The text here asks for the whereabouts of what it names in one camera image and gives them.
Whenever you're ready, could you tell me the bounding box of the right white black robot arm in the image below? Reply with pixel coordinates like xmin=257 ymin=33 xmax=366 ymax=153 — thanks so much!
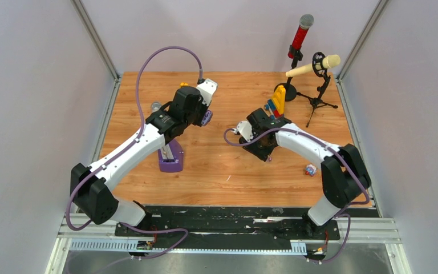
xmin=234 ymin=108 xmax=371 ymax=239

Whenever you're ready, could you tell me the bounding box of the purple cable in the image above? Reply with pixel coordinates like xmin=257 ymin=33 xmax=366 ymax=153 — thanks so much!
xmin=223 ymin=127 xmax=371 ymax=264
xmin=65 ymin=46 xmax=204 ymax=274

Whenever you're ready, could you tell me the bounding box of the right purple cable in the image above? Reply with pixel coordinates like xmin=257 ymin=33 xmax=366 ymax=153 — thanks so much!
xmin=223 ymin=127 xmax=371 ymax=264

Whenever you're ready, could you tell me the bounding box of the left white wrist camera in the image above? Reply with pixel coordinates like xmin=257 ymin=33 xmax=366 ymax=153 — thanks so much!
xmin=196 ymin=78 xmax=218 ymax=106

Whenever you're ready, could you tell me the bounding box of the colourful toy block pile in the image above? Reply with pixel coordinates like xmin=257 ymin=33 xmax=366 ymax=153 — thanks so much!
xmin=264 ymin=84 xmax=286 ymax=119

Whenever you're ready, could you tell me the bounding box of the cream microphone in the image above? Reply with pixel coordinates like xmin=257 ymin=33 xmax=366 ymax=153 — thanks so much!
xmin=285 ymin=54 xmax=341 ymax=78

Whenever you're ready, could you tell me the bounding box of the black tripod mic stand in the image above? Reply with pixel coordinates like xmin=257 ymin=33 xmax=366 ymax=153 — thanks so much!
xmin=297 ymin=52 xmax=338 ymax=128

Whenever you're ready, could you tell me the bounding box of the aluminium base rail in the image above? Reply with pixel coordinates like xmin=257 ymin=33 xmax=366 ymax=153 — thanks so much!
xmin=46 ymin=205 xmax=411 ymax=273

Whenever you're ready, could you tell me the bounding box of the red microphone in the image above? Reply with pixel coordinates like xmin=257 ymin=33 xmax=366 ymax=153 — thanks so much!
xmin=288 ymin=14 xmax=314 ymax=59

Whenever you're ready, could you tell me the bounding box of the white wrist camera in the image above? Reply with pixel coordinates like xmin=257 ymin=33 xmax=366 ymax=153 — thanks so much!
xmin=196 ymin=78 xmax=218 ymax=106
xmin=236 ymin=120 xmax=254 ymax=142

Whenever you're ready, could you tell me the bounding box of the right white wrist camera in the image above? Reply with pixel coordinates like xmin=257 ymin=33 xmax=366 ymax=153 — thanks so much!
xmin=236 ymin=120 xmax=254 ymax=142

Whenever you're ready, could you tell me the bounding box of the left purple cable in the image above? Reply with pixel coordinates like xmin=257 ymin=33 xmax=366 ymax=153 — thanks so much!
xmin=65 ymin=46 xmax=204 ymax=274

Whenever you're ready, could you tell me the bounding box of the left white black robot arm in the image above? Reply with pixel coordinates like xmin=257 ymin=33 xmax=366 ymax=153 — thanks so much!
xmin=70 ymin=79 xmax=217 ymax=236

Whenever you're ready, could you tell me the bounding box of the clear glitter tube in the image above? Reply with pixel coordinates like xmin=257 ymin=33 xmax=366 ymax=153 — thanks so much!
xmin=151 ymin=101 xmax=162 ymax=112

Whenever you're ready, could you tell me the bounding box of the purple stapler box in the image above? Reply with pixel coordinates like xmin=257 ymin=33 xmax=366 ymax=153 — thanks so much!
xmin=157 ymin=140 xmax=184 ymax=173

